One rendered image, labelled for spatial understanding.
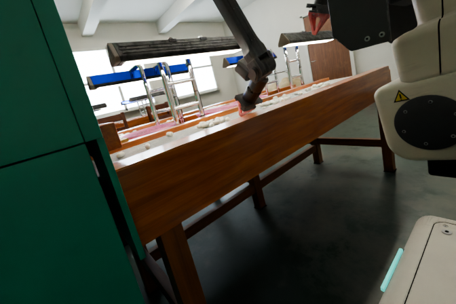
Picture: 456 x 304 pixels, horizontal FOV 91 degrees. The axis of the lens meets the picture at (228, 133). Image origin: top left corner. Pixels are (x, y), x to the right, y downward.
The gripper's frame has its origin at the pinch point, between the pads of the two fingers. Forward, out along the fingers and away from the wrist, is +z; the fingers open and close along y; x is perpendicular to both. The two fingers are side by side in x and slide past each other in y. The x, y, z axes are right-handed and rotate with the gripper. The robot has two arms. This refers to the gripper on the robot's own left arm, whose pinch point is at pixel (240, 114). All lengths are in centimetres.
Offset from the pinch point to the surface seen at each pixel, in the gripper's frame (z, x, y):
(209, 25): 257, -496, -408
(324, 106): -9.4, 16.3, -33.8
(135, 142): 18.5, -15.0, 36.8
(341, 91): -12, 14, -52
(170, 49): -10.9, -30.7, 17.2
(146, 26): 256, -496, -204
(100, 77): 32, -70, 32
